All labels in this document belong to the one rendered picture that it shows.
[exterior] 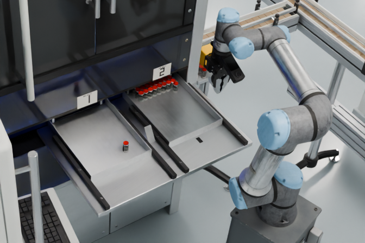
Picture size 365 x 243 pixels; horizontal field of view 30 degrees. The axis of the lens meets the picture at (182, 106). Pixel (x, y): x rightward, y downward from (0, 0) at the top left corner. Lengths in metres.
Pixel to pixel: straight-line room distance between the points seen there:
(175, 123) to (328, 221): 1.27
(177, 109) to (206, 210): 0.93
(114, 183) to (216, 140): 0.45
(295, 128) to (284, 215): 0.58
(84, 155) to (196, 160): 0.42
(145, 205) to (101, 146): 0.79
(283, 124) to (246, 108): 2.15
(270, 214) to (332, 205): 1.26
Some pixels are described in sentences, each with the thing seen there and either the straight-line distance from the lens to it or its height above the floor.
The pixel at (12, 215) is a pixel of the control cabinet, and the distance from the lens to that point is 1.90.
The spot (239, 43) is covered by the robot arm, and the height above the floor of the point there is 1.42.
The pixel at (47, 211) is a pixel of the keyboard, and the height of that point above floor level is 0.82.
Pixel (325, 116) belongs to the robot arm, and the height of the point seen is 1.41.
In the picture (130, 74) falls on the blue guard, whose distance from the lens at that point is 2.64.
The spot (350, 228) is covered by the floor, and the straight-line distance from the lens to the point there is 3.70.
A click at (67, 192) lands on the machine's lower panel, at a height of 0.53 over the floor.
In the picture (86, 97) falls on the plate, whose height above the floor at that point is 1.03.
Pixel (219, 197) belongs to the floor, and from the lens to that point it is 3.64.
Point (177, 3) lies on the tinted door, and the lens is 2.58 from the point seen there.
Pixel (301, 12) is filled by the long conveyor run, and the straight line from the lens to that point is 3.38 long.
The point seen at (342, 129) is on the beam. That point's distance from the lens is 3.44.
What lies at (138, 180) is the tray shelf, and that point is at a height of 0.88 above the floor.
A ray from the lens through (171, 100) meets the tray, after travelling 2.82.
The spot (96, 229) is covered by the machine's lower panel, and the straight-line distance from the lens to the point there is 3.24.
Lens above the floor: 2.78
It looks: 43 degrees down
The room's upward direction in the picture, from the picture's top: 7 degrees clockwise
